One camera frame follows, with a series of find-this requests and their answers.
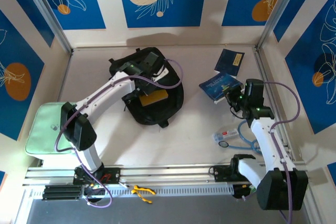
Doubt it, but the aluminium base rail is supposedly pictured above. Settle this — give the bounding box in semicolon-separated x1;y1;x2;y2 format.
22;162;310;187

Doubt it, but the light blue stethoscope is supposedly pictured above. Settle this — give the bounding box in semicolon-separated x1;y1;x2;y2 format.
218;120;263;155

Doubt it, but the aluminium frame post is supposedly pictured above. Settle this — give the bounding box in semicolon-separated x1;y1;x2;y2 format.
19;0;74;53
256;0;307;49

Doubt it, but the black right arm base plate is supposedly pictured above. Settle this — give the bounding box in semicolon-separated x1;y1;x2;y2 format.
213;165;237;183

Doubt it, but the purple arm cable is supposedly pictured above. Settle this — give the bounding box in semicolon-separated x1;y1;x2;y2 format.
264;81;301;224
54;58;184;209

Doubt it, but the yellow cartoon book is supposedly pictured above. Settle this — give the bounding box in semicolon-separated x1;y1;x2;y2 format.
138;89;169;107

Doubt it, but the mint green pouch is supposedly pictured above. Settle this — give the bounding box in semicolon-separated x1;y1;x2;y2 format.
25;102;91;161

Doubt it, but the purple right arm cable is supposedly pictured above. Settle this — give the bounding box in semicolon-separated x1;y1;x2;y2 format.
264;81;301;224

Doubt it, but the dark blue notebook yellow label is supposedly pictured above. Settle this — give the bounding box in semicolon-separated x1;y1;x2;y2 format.
213;48;246;79

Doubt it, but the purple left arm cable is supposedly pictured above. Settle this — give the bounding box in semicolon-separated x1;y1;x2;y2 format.
54;58;184;209

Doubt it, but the yellow clip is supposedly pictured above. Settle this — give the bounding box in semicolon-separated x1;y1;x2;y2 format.
131;185;157;204

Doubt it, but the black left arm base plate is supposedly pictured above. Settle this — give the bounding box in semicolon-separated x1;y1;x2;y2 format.
72;166;121;185

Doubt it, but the white slotted cable tray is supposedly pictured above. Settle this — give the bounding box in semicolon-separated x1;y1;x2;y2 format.
83;184;234;197

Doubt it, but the black backpack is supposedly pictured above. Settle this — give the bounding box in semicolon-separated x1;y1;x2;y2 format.
108;47;186;130

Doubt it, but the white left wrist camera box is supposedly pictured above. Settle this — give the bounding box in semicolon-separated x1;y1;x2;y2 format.
151;66;169;81

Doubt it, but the aluminium side rail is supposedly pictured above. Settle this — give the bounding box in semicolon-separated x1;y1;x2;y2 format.
253;47;296;163

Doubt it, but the blue Little Prince book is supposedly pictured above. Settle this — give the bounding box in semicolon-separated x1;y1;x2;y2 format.
198;71;244;105

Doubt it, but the black finned block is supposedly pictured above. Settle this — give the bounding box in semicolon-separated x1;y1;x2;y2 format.
43;184;82;200

